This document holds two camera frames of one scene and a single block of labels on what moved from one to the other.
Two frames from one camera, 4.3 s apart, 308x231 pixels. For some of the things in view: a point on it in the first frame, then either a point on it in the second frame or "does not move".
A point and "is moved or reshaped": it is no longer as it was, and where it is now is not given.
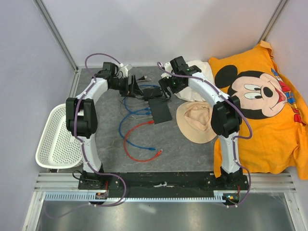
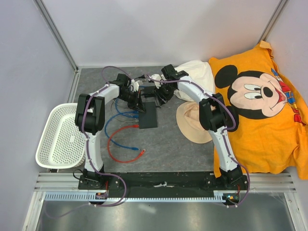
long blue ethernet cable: (124, 139) -> (110, 139)
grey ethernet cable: (133, 104) -> (114, 117)
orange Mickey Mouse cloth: (279, 143) does not move
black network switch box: (160, 109) is moved or reshaped
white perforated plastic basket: (57, 148) does not move
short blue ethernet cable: (136, 111) is moved or reshaped
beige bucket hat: (194, 120) does not move
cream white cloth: (189, 94) does not move
